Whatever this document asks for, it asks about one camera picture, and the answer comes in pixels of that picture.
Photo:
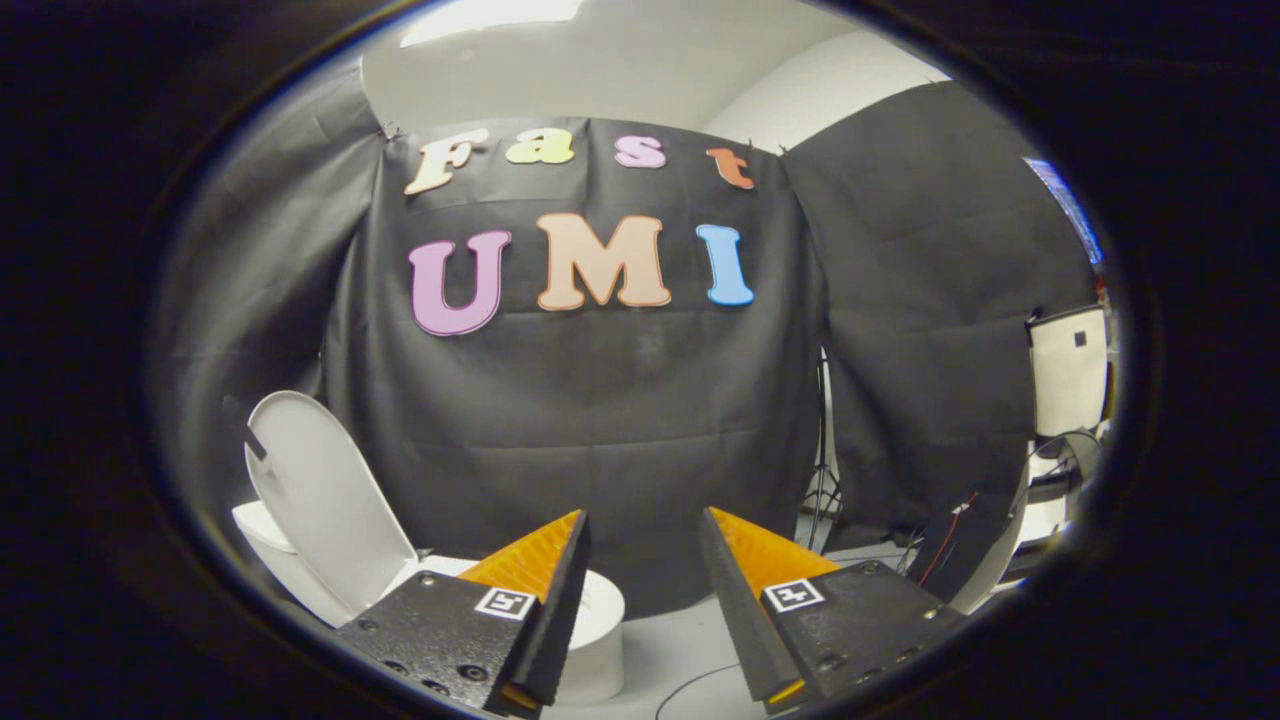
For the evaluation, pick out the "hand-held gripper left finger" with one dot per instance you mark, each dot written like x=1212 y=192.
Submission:
x=450 y=630

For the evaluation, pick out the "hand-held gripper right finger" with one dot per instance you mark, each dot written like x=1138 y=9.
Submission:
x=740 y=610

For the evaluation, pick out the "black tripod stand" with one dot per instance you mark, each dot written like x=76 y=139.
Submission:
x=824 y=480

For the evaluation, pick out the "black backdrop cloth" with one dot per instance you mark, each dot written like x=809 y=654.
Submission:
x=920 y=300
x=600 y=420
x=260 y=300

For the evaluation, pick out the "white board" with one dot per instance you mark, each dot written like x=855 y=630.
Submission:
x=1065 y=390

